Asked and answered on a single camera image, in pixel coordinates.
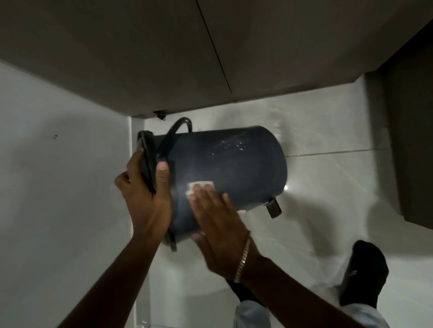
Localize white wiping cloth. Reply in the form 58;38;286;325
187;181;216;197

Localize person's left hand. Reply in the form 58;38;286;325
114;149;174;244

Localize narrow brown cabinet door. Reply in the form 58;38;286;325
196;0;433;103

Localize person's right forearm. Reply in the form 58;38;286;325
236;237;374;328

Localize person's right hand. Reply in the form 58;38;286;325
189;184;268;282

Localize black bin pedal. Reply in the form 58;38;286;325
264;198;282;219

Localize dark blue pedal bin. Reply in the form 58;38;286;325
154;126;288;244

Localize black sock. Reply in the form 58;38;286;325
226;279;265;307
339;240;389;309

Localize black bin carry handle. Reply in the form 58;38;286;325
158;117;194;160

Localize black bin lid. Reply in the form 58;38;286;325
136;130;178;253

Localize wide brown cabinet door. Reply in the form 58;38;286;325
0;0;233;117

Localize light grey trousers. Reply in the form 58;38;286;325
235;283;390;328

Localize person's left forearm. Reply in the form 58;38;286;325
58;233;164;328

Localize silver chain bracelet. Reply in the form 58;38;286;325
233;231;252;284

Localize dark brown cabinet side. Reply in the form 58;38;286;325
377;29;433;231

